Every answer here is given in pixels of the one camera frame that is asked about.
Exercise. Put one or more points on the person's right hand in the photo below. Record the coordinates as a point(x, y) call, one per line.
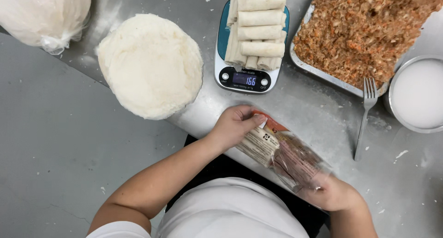
point(334, 194)

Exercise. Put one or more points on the person's left hand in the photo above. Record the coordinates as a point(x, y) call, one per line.
point(232, 126)

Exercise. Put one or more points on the clear printed plastic packaging bag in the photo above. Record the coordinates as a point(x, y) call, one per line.
point(287, 151)

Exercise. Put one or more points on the white digital kitchen scale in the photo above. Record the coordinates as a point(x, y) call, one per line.
point(245, 77)

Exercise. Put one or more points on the person's black apron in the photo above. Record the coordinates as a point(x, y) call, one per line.
point(249, 182)

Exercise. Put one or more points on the silver metal fork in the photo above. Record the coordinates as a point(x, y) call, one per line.
point(364, 117)

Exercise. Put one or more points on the person's white shirt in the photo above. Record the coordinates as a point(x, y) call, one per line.
point(214, 212)

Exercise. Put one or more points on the pile of rolled spring rolls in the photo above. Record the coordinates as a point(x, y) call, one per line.
point(258, 28)

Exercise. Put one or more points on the stack of round white wrappers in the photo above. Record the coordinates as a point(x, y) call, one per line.
point(151, 66)

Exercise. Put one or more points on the metal bowl of white liquid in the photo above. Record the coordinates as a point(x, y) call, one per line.
point(417, 94)

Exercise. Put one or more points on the metal tray of minced filling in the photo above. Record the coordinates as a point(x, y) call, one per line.
point(360, 34)

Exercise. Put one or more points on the white plastic bag of wrappers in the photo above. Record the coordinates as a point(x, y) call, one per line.
point(43, 16)

